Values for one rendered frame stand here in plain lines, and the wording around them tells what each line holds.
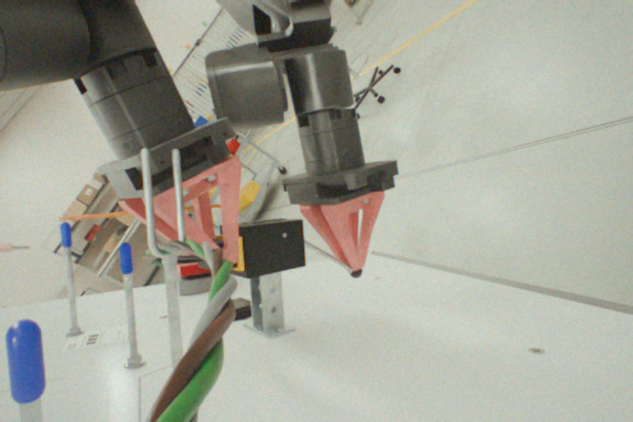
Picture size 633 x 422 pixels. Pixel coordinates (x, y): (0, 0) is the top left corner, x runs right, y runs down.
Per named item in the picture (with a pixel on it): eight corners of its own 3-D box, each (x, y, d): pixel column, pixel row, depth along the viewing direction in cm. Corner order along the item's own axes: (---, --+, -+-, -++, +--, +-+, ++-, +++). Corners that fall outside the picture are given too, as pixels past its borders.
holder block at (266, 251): (306, 266, 35) (303, 219, 34) (248, 279, 31) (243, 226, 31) (278, 261, 38) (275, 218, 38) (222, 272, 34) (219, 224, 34)
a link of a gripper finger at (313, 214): (362, 287, 36) (342, 182, 34) (311, 276, 41) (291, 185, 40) (410, 261, 40) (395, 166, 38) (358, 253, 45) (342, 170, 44)
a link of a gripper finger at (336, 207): (350, 284, 37) (331, 182, 35) (301, 274, 42) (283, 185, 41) (398, 259, 41) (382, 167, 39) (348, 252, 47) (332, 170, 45)
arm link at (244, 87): (316, -37, 37) (310, 34, 45) (185, -21, 35) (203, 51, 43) (354, 73, 33) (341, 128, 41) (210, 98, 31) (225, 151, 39)
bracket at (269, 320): (296, 331, 34) (292, 269, 34) (271, 339, 32) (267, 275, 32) (266, 318, 37) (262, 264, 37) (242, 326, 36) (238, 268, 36)
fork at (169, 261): (192, 397, 24) (172, 150, 23) (205, 409, 22) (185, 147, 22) (157, 412, 23) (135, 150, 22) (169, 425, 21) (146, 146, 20)
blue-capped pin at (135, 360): (149, 364, 29) (139, 241, 29) (126, 370, 28) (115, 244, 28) (142, 357, 30) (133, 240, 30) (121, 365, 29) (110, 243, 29)
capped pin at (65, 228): (89, 332, 37) (77, 211, 36) (72, 338, 35) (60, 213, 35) (78, 331, 38) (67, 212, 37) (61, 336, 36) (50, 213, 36)
